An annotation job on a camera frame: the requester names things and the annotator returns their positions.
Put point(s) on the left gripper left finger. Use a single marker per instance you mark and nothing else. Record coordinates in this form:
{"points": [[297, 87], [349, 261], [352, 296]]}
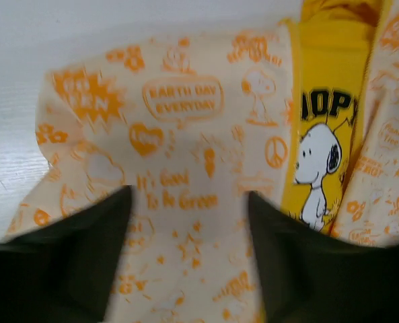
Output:
{"points": [[64, 272]]}

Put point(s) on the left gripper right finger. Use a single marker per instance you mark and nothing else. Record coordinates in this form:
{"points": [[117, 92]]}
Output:
{"points": [[306, 276]]}

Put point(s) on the cream orange-print jacket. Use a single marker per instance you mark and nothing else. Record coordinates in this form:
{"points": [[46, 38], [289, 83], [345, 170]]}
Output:
{"points": [[305, 113]]}

